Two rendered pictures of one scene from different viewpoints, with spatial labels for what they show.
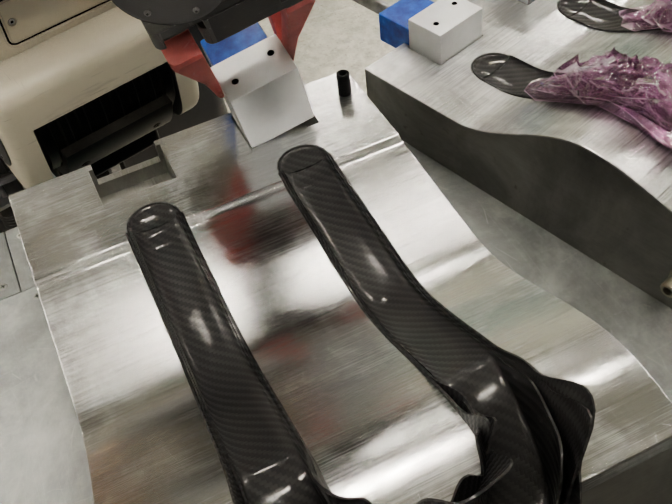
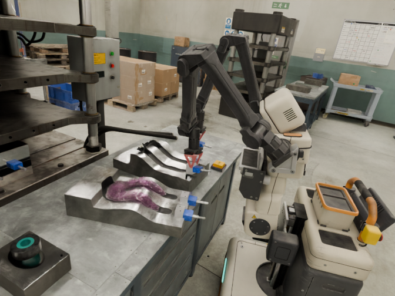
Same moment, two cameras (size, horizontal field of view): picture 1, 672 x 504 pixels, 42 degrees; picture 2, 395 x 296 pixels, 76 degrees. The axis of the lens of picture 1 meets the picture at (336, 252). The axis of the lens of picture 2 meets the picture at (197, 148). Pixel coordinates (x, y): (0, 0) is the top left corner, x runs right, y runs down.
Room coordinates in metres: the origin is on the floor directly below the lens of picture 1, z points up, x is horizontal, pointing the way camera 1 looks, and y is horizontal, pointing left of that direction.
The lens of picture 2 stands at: (1.28, -0.84, 1.57)
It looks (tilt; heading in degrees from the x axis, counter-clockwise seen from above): 24 degrees down; 131
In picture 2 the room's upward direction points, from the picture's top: 7 degrees clockwise
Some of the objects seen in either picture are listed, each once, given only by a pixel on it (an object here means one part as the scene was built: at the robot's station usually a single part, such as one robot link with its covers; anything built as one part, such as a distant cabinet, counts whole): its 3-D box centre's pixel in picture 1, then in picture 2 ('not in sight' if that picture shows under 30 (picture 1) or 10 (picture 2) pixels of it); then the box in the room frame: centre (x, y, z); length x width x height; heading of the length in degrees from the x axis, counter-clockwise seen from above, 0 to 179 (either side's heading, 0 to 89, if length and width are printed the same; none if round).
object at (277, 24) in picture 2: not in sight; (258, 67); (-1.77, 4.32, 1.03); 1.54 x 0.94 x 2.06; 102
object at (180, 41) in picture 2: not in sight; (181, 41); (-5.23, 5.15, 1.26); 0.42 x 0.33 x 0.29; 12
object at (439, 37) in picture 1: (404, 20); (194, 201); (0.64, -0.09, 0.86); 0.13 x 0.05 x 0.05; 36
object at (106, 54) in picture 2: not in sight; (99, 140); (-0.47, 0.00, 0.74); 0.31 x 0.22 x 1.47; 108
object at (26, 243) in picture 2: not in sight; (26, 246); (0.51, -0.73, 0.89); 0.08 x 0.08 x 0.04
